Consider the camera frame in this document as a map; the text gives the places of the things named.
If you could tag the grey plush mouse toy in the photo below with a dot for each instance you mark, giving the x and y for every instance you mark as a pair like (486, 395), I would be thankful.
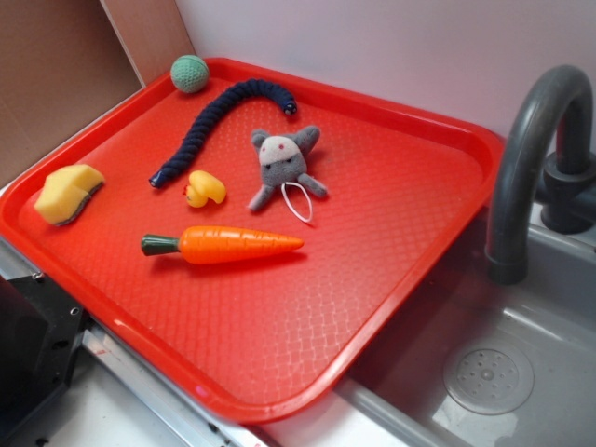
(282, 161)

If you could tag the red plastic tray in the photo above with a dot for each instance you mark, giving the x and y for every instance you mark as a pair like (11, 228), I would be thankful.
(257, 340)

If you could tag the yellow rubber duck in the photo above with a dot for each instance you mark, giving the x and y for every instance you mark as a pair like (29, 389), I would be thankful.
(202, 188)

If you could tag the grey toy faucet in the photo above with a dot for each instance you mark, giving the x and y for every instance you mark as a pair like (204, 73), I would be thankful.
(547, 160)

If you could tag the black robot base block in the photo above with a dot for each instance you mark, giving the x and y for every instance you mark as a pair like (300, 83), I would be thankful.
(41, 331)

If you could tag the grey toy sink basin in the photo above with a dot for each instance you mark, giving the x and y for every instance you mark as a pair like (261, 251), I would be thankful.
(467, 362)

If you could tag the dark blue rope toy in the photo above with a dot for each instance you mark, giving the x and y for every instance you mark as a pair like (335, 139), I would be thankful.
(210, 117)

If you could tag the brown cardboard panel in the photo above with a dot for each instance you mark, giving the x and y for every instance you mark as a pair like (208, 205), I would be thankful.
(66, 63)

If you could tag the orange toy carrot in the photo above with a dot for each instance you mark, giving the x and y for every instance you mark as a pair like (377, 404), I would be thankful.
(215, 244)

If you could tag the green knitted ball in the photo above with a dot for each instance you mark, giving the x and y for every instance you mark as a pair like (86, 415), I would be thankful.
(189, 74)

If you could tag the yellow sponge with scourer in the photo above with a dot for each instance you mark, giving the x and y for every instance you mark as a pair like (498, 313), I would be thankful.
(66, 191)

